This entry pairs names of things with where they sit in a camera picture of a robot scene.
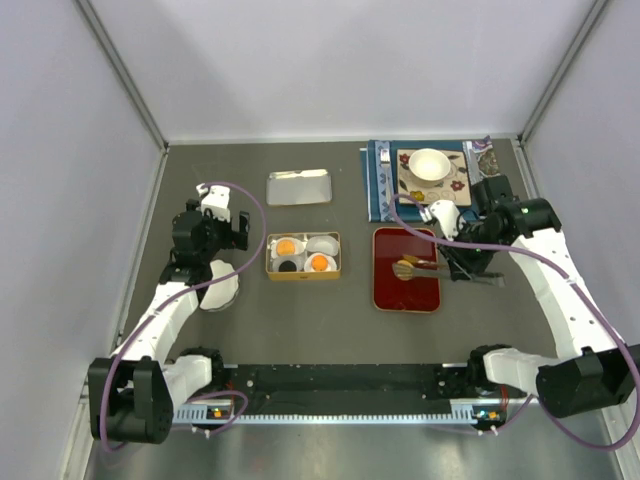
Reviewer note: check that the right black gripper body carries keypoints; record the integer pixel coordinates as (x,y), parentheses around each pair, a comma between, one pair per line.
(472,260)

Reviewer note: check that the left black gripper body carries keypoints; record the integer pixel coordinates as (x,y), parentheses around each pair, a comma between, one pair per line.
(220,234)

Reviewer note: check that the metal tongs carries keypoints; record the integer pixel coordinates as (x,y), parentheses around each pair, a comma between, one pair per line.
(431,269)

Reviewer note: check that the orange cookie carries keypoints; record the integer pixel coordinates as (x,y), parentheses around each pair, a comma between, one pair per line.
(319,262)
(407,262)
(286,247)

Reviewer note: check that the black cookie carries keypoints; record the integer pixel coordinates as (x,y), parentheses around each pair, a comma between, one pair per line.
(287,266)

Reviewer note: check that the silver tin lid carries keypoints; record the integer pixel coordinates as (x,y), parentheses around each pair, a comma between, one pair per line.
(299,187)

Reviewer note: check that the gold cookie tin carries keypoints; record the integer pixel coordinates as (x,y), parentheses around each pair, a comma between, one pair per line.
(302,275)

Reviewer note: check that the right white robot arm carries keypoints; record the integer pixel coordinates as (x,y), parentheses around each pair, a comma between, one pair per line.
(588,371)

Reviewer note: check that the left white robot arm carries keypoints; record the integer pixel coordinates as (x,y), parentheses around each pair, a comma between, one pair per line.
(134,394)

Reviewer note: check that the red lacquer tray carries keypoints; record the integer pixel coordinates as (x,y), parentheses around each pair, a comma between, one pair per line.
(418,295)

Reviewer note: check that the white scalloped dish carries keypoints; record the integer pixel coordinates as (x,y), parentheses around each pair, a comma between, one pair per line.
(221,295)

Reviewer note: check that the floral square plate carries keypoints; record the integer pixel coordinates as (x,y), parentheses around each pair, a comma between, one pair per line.
(455,186)

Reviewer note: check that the white paper cup back-left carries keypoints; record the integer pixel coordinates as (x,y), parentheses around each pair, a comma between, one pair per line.
(299,244)

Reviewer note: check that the white paper cup front-left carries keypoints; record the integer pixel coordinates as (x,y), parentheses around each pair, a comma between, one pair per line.
(298,259)

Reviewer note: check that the patterned colourful cloth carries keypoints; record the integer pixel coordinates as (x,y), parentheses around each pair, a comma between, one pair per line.
(481,157)

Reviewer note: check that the white bowl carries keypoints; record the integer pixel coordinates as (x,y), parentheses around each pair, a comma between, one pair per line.
(429,164)

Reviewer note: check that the white paper cup front-right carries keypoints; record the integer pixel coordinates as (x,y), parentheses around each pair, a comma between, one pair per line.
(332,261)

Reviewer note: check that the white paper cup back-right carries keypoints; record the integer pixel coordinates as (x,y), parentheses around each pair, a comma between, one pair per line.
(324,244)

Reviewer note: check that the blue cloth napkin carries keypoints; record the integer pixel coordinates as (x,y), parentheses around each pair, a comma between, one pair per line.
(373,175)

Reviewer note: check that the silver fork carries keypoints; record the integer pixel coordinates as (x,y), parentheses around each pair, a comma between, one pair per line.
(385,162)

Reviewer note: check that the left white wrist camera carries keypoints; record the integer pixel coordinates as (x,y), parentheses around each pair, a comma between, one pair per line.
(215,199)

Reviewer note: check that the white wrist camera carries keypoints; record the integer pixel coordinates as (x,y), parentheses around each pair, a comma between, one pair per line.
(445,214)
(215,199)

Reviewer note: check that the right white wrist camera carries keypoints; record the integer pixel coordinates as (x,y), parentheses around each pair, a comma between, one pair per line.
(445,214)

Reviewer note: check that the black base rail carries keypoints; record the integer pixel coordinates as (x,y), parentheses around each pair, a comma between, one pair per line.
(347,389)

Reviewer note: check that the left aluminium frame post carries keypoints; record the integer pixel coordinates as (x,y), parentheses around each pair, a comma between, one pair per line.
(121,71)

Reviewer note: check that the aluminium frame post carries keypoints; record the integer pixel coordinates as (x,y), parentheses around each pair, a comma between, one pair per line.
(593,16)
(121,71)

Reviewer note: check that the right aluminium frame post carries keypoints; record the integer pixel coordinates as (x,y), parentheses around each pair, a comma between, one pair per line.
(593,16)

